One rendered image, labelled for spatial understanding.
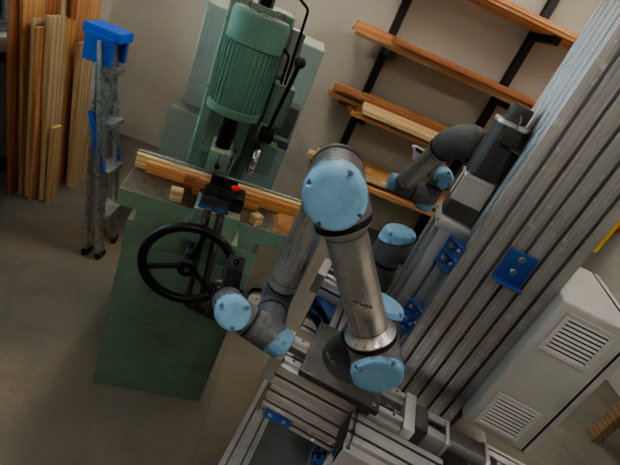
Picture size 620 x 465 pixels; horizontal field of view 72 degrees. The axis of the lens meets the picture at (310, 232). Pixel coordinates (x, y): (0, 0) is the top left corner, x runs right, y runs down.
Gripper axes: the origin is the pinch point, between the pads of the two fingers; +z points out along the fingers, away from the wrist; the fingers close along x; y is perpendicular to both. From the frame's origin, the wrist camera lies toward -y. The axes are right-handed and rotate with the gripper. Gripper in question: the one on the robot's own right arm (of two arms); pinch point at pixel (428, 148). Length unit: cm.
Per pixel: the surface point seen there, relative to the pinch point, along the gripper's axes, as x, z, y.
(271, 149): -67, -34, 7
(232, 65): -82, -59, -22
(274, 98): -70, -33, -11
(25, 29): -203, 39, 2
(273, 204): -61, -49, 23
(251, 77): -76, -59, -21
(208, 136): -89, -43, 5
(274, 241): -58, -64, 29
